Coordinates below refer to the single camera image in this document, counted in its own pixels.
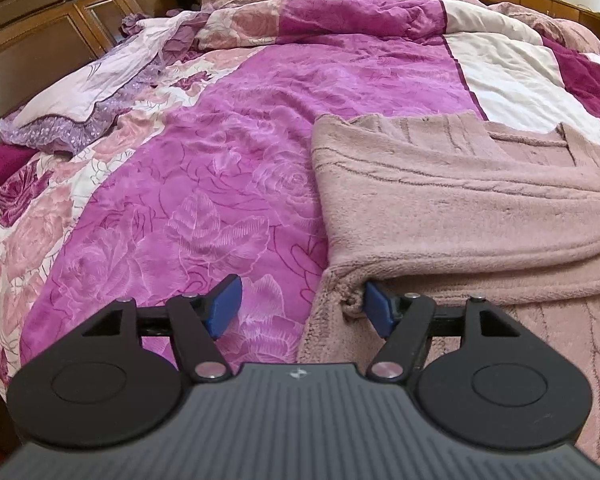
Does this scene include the pink knitted sweater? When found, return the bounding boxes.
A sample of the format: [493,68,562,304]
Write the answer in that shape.
[299,113,600,463]

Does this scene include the magenta white patchwork quilt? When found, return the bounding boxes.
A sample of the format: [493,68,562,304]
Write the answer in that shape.
[0,0,600,392]

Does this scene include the lilac floral pillow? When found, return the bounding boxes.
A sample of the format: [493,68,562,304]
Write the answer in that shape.
[0,11,210,155]

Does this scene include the dark wooden headboard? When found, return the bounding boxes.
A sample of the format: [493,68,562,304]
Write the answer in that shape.
[0,0,176,116]

